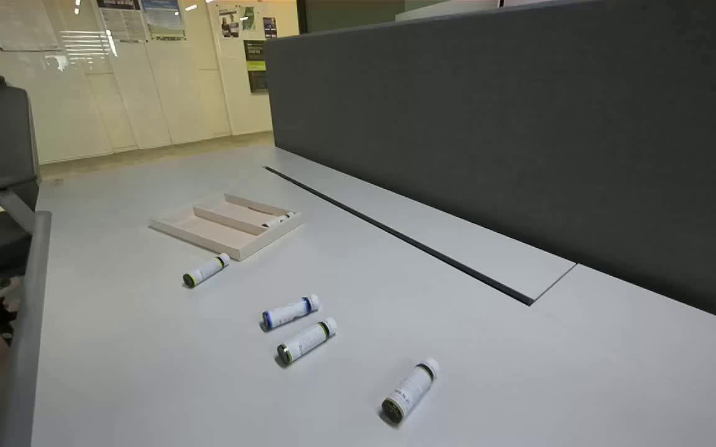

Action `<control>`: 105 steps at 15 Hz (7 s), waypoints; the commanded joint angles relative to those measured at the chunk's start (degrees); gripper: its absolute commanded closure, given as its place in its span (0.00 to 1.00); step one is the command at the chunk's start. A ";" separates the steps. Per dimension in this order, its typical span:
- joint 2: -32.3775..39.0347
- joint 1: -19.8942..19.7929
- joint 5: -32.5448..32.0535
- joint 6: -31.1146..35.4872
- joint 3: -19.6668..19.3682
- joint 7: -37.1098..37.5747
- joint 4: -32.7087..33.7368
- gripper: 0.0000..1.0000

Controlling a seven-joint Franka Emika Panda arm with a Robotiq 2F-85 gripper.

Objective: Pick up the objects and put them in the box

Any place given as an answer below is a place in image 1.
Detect shallow wooden tray box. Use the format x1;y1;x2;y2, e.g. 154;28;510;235
150;193;302;261

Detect dark grey partition panel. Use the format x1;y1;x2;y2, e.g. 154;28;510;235
266;0;716;316

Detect white tube blue label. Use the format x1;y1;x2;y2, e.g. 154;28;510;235
259;295;320;332

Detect white tube black cap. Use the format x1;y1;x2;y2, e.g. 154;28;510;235
181;254;230;289

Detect wall posters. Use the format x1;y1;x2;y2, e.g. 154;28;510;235
97;0;186;43

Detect grey cable tray lid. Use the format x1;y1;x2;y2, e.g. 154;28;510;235
269;148;575;305

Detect white tube green cap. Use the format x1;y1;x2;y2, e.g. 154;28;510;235
276;317;338;367

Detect white tube inside tray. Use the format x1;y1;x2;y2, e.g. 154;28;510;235
260;214;291;228

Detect white tube dark cap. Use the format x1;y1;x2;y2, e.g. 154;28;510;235
379;358;439;424

